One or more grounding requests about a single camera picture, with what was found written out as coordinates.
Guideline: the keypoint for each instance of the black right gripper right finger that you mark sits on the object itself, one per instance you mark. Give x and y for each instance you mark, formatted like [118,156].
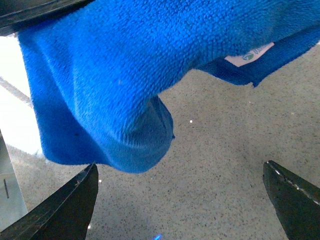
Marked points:
[295,200]

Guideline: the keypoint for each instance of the white towel rack stand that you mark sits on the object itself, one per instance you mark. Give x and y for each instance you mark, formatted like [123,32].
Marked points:
[17,117]

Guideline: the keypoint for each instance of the blue microfiber cloth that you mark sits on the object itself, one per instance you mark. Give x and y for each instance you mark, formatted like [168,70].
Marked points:
[95,75]

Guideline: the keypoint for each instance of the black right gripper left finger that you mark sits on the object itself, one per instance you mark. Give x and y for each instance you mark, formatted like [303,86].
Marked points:
[64,215]

